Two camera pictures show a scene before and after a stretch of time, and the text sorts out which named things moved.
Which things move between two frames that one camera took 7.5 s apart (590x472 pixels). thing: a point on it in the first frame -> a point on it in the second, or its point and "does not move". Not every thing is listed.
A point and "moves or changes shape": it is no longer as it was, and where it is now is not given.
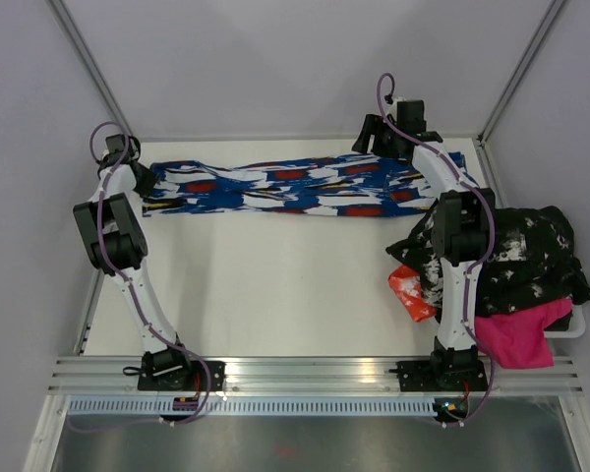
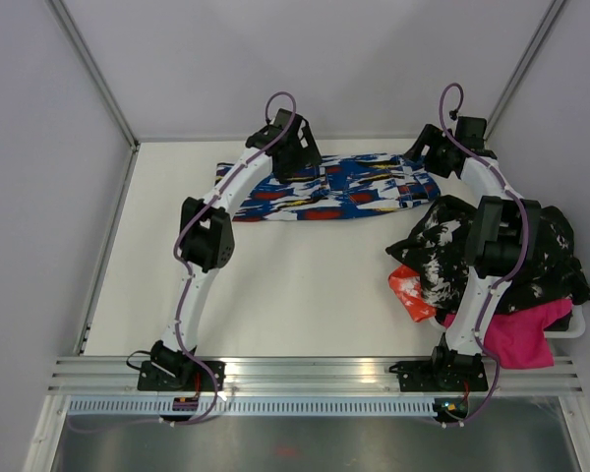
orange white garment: (406, 283) does not move
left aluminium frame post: (67, 23) does not move
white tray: (576, 325) does not move
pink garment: (517, 339) does not move
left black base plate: (174, 370) does not move
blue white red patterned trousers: (352, 186) moves or changes shape
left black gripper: (151, 178) -> (309, 157)
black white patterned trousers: (533, 262) does not move
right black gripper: (373, 125) -> (432, 136)
